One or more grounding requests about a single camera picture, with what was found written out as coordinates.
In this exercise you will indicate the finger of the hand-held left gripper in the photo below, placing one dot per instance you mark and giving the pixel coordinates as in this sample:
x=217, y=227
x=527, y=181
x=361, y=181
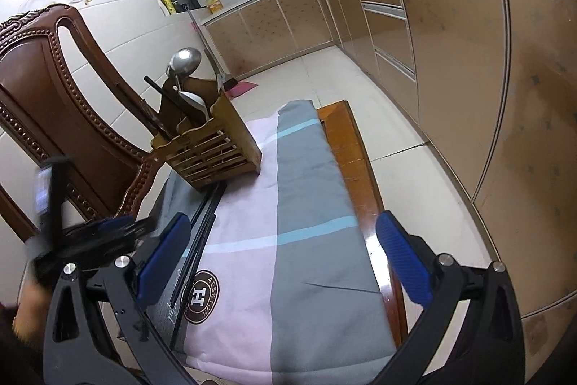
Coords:
x=117, y=245
x=119, y=226

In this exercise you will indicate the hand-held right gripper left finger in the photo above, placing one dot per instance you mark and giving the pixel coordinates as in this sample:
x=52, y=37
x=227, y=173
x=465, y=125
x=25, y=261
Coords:
x=162, y=258

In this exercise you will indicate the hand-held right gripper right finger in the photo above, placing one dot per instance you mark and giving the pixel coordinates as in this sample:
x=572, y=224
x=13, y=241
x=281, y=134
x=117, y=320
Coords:
x=405, y=263

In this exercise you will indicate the black chopstick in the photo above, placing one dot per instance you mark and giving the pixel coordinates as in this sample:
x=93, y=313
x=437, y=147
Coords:
x=198, y=216
x=157, y=105
x=200, y=231

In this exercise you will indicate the wooden slatted utensil holder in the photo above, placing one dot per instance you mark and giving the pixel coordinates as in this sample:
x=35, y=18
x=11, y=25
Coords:
x=212, y=155

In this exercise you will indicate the small metal spoon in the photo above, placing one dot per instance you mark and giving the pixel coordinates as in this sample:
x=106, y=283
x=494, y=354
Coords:
x=194, y=100

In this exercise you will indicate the large metal ladle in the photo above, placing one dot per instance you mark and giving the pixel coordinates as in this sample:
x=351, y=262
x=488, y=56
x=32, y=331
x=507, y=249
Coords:
x=185, y=61

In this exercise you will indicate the person's left hand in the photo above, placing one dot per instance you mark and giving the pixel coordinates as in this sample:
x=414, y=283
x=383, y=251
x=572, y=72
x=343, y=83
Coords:
x=29, y=313

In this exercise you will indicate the pink and grey blanket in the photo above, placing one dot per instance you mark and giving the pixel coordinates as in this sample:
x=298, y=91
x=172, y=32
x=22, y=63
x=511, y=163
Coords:
x=293, y=231

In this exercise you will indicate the carved brown wooden chair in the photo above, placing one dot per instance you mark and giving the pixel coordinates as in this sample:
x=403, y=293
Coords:
x=67, y=105

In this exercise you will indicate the brown wooden table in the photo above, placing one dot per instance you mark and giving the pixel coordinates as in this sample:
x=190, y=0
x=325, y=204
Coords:
x=351, y=150

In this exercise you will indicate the pink dustpan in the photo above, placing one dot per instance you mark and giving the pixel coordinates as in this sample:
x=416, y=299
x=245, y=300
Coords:
x=243, y=89

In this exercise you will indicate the yellow bottle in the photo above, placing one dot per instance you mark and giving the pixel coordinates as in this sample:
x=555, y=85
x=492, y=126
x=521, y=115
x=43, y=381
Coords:
x=169, y=5

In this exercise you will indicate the tan lower kitchen cabinets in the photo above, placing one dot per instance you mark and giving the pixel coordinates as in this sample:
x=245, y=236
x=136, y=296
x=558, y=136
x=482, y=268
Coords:
x=450, y=28

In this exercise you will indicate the yellow box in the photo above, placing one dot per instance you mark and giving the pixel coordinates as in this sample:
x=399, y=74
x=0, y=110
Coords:
x=214, y=5

